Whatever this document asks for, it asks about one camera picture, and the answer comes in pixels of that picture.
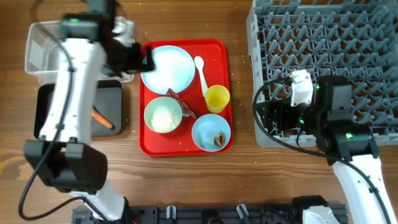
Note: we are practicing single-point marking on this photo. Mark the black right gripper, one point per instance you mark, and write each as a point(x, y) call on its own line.
point(277, 113)

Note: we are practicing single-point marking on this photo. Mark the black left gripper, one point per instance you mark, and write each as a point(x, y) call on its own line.
point(134, 62)

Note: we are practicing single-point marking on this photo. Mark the green bowl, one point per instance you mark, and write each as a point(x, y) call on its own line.
point(161, 101)

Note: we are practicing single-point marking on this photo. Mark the white rice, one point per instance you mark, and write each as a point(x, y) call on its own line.
point(164, 119)

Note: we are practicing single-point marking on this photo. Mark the red snack wrapper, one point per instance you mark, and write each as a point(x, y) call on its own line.
point(186, 111)

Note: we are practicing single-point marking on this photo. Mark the yellow plastic cup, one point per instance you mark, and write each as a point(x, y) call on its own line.
point(216, 98)

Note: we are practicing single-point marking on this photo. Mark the brown food scrap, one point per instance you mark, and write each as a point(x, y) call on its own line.
point(219, 140)

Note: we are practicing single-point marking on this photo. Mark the orange carrot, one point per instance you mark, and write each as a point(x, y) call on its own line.
point(99, 118)

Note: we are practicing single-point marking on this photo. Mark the light blue bowl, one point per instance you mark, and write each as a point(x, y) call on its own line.
point(206, 127)

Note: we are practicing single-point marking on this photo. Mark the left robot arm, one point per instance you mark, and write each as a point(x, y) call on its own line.
point(62, 156)

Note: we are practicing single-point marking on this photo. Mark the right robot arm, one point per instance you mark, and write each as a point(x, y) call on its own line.
point(350, 148)

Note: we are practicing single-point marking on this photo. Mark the black waste tray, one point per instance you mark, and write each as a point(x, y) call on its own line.
point(108, 102)

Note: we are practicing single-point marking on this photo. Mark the grey dishwasher rack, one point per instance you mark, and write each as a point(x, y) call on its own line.
point(355, 39)

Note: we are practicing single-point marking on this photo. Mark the white plastic spoon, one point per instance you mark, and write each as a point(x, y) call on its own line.
point(199, 63)

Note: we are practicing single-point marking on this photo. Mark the red plastic tray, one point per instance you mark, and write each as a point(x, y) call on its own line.
point(179, 142)

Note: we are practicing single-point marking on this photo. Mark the clear plastic bin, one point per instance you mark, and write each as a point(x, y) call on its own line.
point(41, 56)

